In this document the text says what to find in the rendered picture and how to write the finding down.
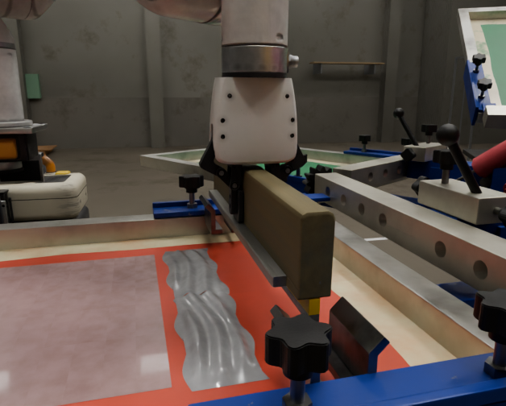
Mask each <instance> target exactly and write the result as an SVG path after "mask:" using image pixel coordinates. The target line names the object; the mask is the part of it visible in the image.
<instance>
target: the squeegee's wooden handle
mask: <svg viewBox="0 0 506 406"><path fill-rule="evenodd" d="M240 184H241V190H243V191H244V221H243V223H244V224H245V225H246V226H247V228H248V229H249V230H250V231H251V232H252V233H253V235H254V236H255V237H256V238H257V240H258V241H259V242H260V243H261V245H262V246H263V247H264V249H265V250H266V251H267V252H268V254H269V255H270V256H271V257H272V258H273V259H274V260H275V262H276V263H277V264H278V266H279V267H280V268H281V270H282V271H283V272H284V274H285V275H286V276H287V277H286V286H287V287H288V288H289V290H290V291H291V292H292V294H293V295H294V296H295V297H296V298H297V299H298V300H306V299H313V298H320V297H328V296H330V294H331V280H332V267H333V253H334V227H335V216H334V214H333V213H332V212H330V211H329V210H328V209H326V208H324V207H323V206H321V205H319V204H318V203H317V202H315V201H313V200H312V199H310V198H308V197H307V196H306V195H304V194H303V193H300V192H299V191H297V190H296V189H294V188H293V187H291V186H290V185H288V184H286V183H285V182H283V181H282V180H280V179H279V178H277V177H276V176H274V175H272V174H271V173H270V172H268V171H266V170H265V169H263V168H261V167H260V166H259V165H257V164H242V171H241V179H240ZM215 189H217V190H218V191H219V192H220V194H221V195H222V196H223V198H224V199H225V200H226V202H227V203H228V204H229V187H228V186H227V185H226V184H225V183H224V182H223V181H222V180H221V179H220V178H219V177H218V176H215V175H214V190H215Z"/></svg>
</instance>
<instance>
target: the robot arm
mask: <svg viewBox="0 0 506 406"><path fill-rule="evenodd" d="M54 1H55V0H0V128H2V127H18V126H32V125H33V121H32V120H28V119H24V113H23V101H22V94H21V87H20V80H19V68H18V61H17V54H16V48H15V40H14V37H13V35H12V34H11V32H10V30H9V29H8V27H7V26H6V24H5V23H4V22H3V21H2V19H1V18H9V19H21V20H35V19H37V18H39V17H40V16H41V15H42V14H43V13H44V12H45V11H46V10H47V9H48V8H49V7H50V5H51V4H53V3H54ZM135 1H137V2H138V3H139V4H140V5H142V6H143V7H145V8H146V9H148V10H149V11H151V12H153V13H155V14H157V15H160V16H163V17H167V18H171V19H181V20H187V21H192V22H196V23H203V24H208V25H213V26H222V77H215V78H214V86H213V92H212V99H211V108H210V123H209V144H208V146H207V148H206V149H205V152H204V154H203V156H202V157H201V159H200V161H199V166H200V167H201V168H202V169H204V170H206V171H207V172H210V173H212V174H214V175H215V176H218V177H219V178H220V179H221V180H222V181H223V182H224V183H225V184H226V185H227V186H228V187H229V211H230V214H233V216H234V218H235V220H236V221H237V222H243V221H244V191H243V190H241V184H240V179H241V171H242V164H264V167H265V170H266V171H268V172H270V173H271V174H272V175H274V176H276V177H277V178H279V179H280V180H282V181H284V180H285V179H286V178H287V177H288V176H289V175H290V174H291V172H293V171H296V170H297V169H298V168H300V167H302V166H304V165H305V163H306V160H305V157H304V156H303V154H302V152H301V149H300V148H299V146H298V144H297V109H296V102H295V95H294V89H293V84H292V78H287V73H288V70H289V69H290V68H297V67H298V64H299V58H298V56H292V55H290V54H289V49H287V47H288V0H135ZM214 158H216V160H217V161H218V162H220V163H222V164H227V169H226V170H225V169H224V168H223V167H222V166H219V165H217V164H216V163H215V162H214ZM280 163H285V164H281V165H280Z"/></svg>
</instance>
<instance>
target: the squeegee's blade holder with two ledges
mask: <svg viewBox="0 0 506 406"><path fill-rule="evenodd" d="M209 197H210V198H211V199H212V201H213V202H214V204H215V205H216V206H217V208H218V209H219V211H220V212H221V214H222V216H223V217H224V218H225V219H226V221H227V222H228V224H229V225H230V227H231V229H232V230H233V231H234V232H235V234H236V235H237V237H238V239H239V240H240V241H241V243H242V244H243V245H244V247H245V248H246V250H247V251H248V253H249V254H250V256H251V257H252V258H253V260H254V261H255V263H256V264H257V266H258V267H259V269H260V270H261V272H262V273H263V274H264V276H265V277H266V279H267V280H268V282H269V283H270V285H271V286H272V287H274V288H277V287H284V286H286V277H287V276H286V275H285V274H284V272H283V271H282V270H281V268H280V267H279V266H278V264H277V263H276V262H275V260H274V259H273V258H272V257H271V256H270V255H269V254H268V252H267V251H266V250H265V249H264V247H263V246H262V245H261V243H260V242H259V241H258V240H257V238H256V237H255V236H254V235H253V233H252V232H251V231H250V230H249V229H248V228H247V226H246V225H245V224H244V223H243V222H237V221H236V220H235V218H234V216H233V214H230V211H229V204H228V203H227V202H226V200H225V199H224V198H223V196H222V195H221V194H220V192H219V191H218V190H217V189H215V190H210V191H209Z"/></svg>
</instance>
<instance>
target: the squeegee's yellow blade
mask: <svg viewBox="0 0 506 406"><path fill-rule="evenodd" d="M295 298H296V297H295ZM298 302H299V303H300V304H301V306H302V307H303V309H304V310H305V311H306V312H307V313H308V315H316V314H320V298H313V299H306V300H298Z"/></svg>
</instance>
